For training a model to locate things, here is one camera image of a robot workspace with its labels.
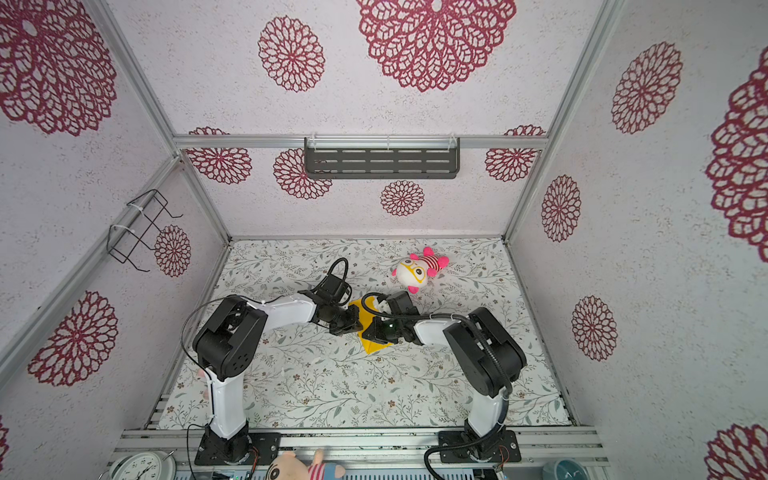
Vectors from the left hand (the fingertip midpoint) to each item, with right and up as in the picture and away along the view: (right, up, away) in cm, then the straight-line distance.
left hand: (362, 331), depth 96 cm
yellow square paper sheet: (+2, +6, -8) cm, 10 cm away
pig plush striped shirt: (-13, -23, -30) cm, 40 cm away
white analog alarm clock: (-48, -25, -27) cm, 61 cm away
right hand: (0, +1, -5) cm, 5 cm away
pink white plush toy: (+17, +19, +5) cm, 26 cm away
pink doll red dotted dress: (-44, -13, -11) cm, 47 cm away
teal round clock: (+50, -26, -27) cm, 62 cm away
